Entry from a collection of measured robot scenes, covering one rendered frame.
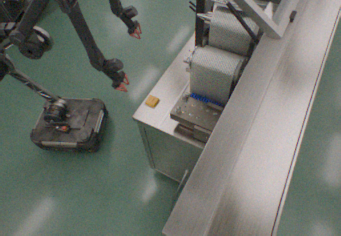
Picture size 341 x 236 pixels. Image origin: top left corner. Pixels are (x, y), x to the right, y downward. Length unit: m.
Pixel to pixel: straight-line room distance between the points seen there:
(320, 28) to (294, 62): 0.27
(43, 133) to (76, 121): 0.31
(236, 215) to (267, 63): 0.46
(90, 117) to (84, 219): 0.89
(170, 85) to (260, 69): 1.02
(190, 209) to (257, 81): 0.42
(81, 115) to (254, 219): 2.05
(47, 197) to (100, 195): 0.47
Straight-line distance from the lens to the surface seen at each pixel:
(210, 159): 0.63
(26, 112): 3.24
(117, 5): 1.80
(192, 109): 1.47
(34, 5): 1.35
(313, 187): 2.58
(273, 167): 0.90
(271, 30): 0.93
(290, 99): 1.07
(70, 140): 2.49
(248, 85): 0.77
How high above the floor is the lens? 2.22
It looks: 54 degrees down
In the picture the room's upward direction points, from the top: 5 degrees counter-clockwise
